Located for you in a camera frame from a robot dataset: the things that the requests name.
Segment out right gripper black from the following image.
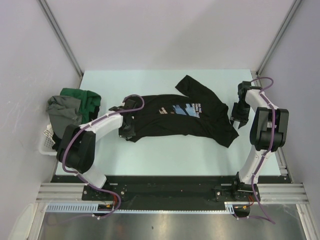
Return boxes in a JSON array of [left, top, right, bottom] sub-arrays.
[[230, 100, 251, 128]]

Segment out black printed t shirt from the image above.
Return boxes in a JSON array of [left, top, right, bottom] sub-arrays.
[[128, 75, 239, 148]]

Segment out white plastic laundry basket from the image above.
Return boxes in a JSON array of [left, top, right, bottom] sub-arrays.
[[38, 123, 62, 156]]

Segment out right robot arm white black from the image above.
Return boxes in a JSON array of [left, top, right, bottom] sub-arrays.
[[230, 81, 289, 201]]

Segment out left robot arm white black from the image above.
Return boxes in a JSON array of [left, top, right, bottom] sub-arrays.
[[56, 94, 145, 200]]

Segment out green t shirt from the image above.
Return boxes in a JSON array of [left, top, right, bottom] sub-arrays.
[[60, 88, 102, 124]]

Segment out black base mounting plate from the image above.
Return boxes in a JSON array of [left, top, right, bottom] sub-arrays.
[[49, 175, 293, 217]]

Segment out grey t shirt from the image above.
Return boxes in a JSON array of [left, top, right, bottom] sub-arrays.
[[46, 95, 83, 139]]

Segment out right aluminium frame rail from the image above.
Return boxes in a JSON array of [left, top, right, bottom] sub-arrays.
[[250, 70, 290, 176]]

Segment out grey cable duct strip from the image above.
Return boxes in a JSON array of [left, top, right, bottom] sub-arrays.
[[46, 203, 235, 215]]

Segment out left aluminium corner post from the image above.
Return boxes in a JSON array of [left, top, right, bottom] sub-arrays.
[[36, 0, 84, 79]]

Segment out aluminium corner post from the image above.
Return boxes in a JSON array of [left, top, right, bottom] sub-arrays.
[[36, 0, 84, 79], [255, 0, 304, 77]]

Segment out right aluminium corner post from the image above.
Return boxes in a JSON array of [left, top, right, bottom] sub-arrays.
[[255, 0, 304, 77]]

